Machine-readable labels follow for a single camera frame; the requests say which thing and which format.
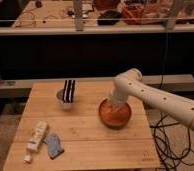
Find right grey metal post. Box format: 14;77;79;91
165;0;182;30

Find black and white striped block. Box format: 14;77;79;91
62;80;75;103

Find black object on bench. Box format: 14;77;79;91
97;10;121;26

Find orange crate on bench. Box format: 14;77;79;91
121;3;162;25

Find black hanging cable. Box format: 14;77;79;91
157;19;170;93

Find blue sponge cloth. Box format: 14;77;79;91
43;134;64;159

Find white cup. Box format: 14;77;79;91
56;89;74;110

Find grey metal post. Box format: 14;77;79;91
165;0;182;30
73;0;83;31

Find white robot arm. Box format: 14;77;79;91
109;68;194;131

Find black floor cables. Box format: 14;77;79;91
149;113;194;171

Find orange ceramic bowl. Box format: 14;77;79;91
98;99;132;129

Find white squeeze bottle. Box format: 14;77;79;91
24;121;48;163

